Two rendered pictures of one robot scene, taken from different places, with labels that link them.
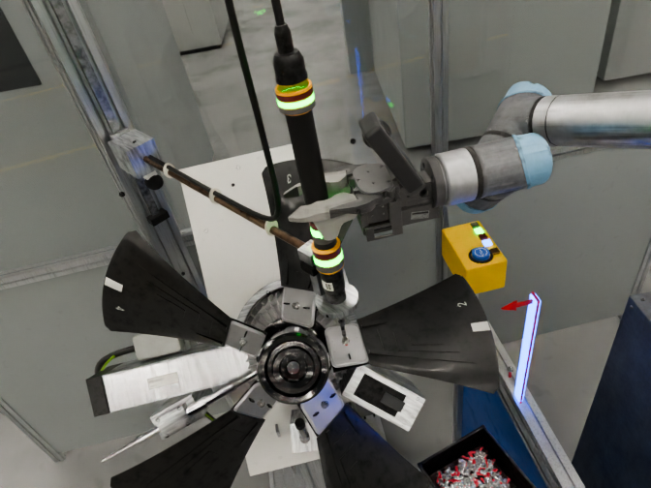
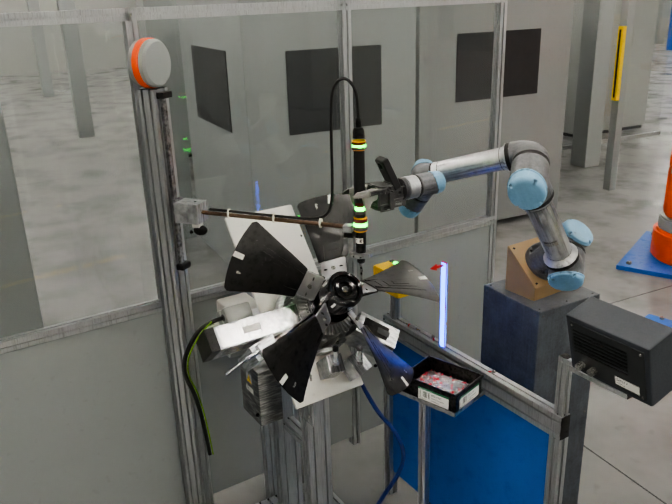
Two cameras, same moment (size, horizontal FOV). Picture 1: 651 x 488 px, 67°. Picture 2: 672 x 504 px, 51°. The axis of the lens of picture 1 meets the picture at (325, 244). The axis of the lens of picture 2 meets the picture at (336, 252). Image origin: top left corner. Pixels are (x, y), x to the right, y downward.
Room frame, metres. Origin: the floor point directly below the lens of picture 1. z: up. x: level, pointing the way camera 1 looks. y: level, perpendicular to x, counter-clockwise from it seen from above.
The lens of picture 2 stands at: (-1.22, 1.09, 2.08)
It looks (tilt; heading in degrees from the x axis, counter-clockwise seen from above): 20 degrees down; 331
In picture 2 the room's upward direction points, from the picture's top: 2 degrees counter-clockwise
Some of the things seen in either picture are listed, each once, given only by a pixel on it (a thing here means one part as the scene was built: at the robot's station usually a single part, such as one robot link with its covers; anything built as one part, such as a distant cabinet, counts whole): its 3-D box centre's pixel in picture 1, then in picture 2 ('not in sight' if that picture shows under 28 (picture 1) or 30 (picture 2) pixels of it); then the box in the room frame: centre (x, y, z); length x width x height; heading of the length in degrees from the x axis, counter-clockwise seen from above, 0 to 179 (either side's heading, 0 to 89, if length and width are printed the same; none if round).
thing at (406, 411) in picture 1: (379, 387); (369, 335); (0.59, -0.05, 0.98); 0.20 x 0.16 x 0.20; 3
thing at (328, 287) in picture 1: (316, 199); (359, 192); (0.55, 0.00, 1.50); 0.04 x 0.04 x 0.46
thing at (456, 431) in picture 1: (461, 391); (390, 415); (0.90, -0.34, 0.39); 0.04 x 0.04 x 0.78; 3
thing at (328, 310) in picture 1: (328, 278); (357, 240); (0.56, 0.01, 1.34); 0.09 x 0.07 x 0.10; 38
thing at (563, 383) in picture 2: not in sight; (563, 385); (0.04, -0.38, 0.96); 0.03 x 0.03 x 0.20; 3
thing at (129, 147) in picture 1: (135, 152); (189, 211); (1.05, 0.38, 1.39); 0.10 x 0.07 x 0.08; 38
